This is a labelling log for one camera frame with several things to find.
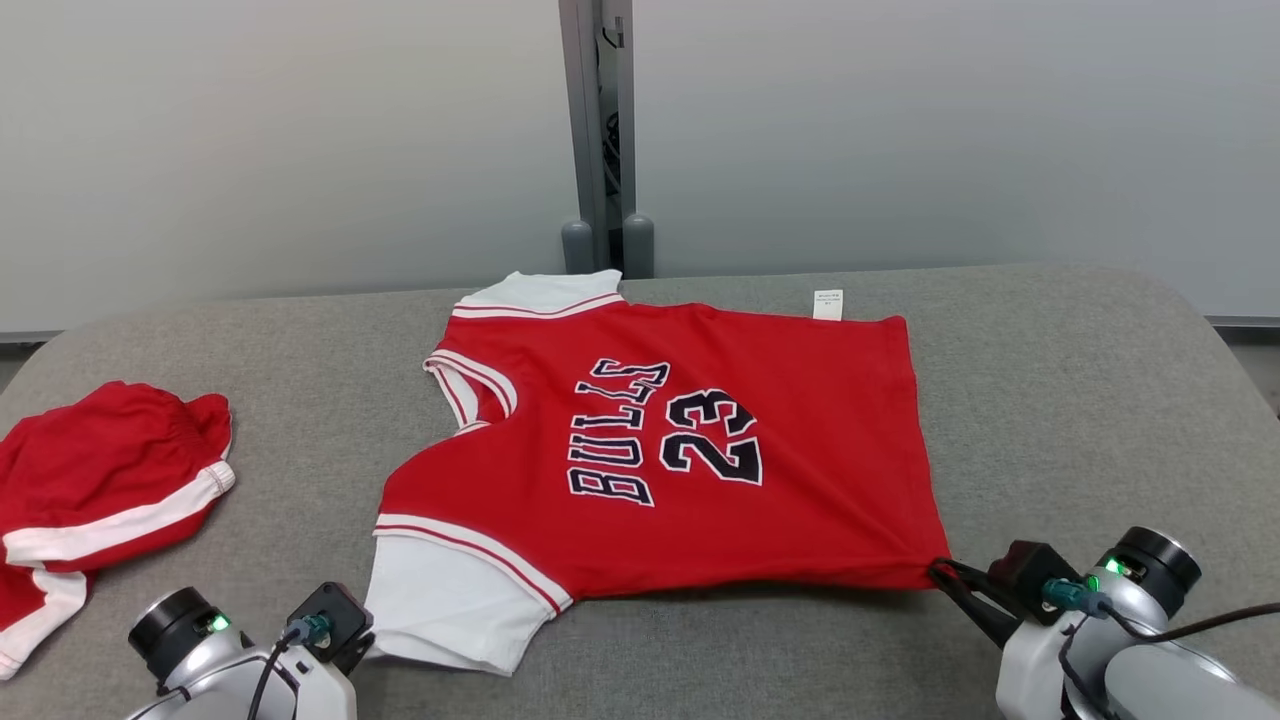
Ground red Bulls 23 jersey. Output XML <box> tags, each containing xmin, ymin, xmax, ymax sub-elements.
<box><xmin>362</xmin><ymin>268</ymin><xmax>953</xmax><ymax>678</ymax></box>

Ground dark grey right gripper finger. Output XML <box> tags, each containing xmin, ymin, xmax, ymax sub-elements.
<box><xmin>928</xmin><ymin>558</ymin><xmax>1001</xmax><ymax>593</ymax></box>
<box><xmin>930</xmin><ymin>572</ymin><xmax>1021</xmax><ymax>646</ymax></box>

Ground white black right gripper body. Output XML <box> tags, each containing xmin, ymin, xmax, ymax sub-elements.
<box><xmin>997</xmin><ymin>527</ymin><xmax>1202</xmax><ymax>720</ymax></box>

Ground camera cable teal plug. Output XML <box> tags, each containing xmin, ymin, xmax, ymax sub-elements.
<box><xmin>247</xmin><ymin>614</ymin><xmax>333</xmax><ymax>720</ymax></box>
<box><xmin>1042</xmin><ymin>578</ymin><xmax>1280</xmax><ymax>641</ymax></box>

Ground white partition screen grey frame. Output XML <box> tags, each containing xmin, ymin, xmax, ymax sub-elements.
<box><xmin>0</xmin><ymin>0</ymin><xmax>613</xmax><ymax>346</ymax></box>
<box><xmin>598</xmin><ymin>0</ymin><xmax>1280</xmax><ymax>331</ymax></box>

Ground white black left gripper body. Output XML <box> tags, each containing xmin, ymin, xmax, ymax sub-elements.
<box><xmin>125</xmin><ymin>588</ymin><xmax>359</xmax><ymax>720</ymax></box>

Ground right camera cable teal plug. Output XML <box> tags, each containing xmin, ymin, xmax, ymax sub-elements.
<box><xmin>1042</xmin><ymin>578</ymin><xmax>1280</xmax><ymax>641</ymax></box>

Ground left camera cable teal plug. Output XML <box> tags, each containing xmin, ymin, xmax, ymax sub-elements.
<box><xmin>247</xmin><ymin>614</ymin><xmax>333</xmax><ymax>720</ymax></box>

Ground red Bulls shorts white stripe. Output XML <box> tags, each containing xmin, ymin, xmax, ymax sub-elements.
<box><xmin>0</xmin><ymin>380</ymin><xmax>237</xmax><ymax>681</ymax></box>

